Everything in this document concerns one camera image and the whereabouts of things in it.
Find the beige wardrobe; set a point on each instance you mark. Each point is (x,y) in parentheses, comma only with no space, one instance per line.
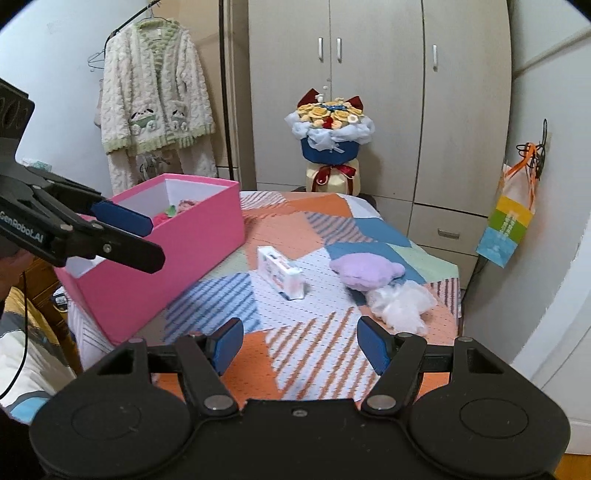
(392,92)

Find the pink fluffy toy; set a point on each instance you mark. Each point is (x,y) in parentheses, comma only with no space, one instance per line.
(162,219)

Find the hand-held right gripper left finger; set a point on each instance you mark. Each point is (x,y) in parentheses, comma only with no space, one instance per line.
(226,346)

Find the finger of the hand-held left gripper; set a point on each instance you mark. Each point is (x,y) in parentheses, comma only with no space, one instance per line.
(124,251)
(122,217)

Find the colourful paper gift bag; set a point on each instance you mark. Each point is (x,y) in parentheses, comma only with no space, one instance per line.
(505,226)

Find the purple plush toy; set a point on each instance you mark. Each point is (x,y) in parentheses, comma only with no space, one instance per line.
(367,272)

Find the white tissue pack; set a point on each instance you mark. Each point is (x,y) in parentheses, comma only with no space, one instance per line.
(279,272)

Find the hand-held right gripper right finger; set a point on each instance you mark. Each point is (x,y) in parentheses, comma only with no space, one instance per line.
(374,344)

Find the wooden bedside cabinet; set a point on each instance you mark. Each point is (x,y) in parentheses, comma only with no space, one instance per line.
(44,295)

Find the black wall hook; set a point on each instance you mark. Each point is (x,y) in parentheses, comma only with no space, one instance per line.
(545,138)

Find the pink cardboard box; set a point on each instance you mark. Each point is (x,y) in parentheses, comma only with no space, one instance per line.
(184,258)

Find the patchwork blanket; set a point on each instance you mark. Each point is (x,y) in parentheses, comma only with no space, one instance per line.
(318,295)

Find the flower bouquet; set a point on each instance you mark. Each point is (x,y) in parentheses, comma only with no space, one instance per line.
(330,134)

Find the black clothes rack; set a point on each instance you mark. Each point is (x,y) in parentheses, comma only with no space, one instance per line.
(227,92)

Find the cream fleece robe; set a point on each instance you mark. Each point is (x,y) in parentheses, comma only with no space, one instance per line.
(152,92)

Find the white plastic bag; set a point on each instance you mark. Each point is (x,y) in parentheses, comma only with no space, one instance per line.
(401,307)

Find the yellow and blue quilt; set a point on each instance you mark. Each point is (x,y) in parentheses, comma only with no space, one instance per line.
(44,369)

